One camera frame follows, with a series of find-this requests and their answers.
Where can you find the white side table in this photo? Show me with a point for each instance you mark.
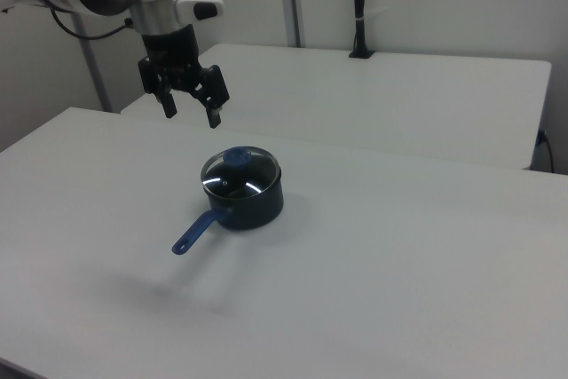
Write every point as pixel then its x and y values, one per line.
pixel 377 99

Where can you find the dark blue saucepan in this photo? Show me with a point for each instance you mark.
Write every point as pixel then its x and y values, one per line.
pixel 262 210

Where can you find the glass lid with blue knob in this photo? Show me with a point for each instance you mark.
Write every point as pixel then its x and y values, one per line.
pixel 236 158

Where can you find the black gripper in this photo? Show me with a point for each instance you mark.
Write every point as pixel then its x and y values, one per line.
pixel 171 52

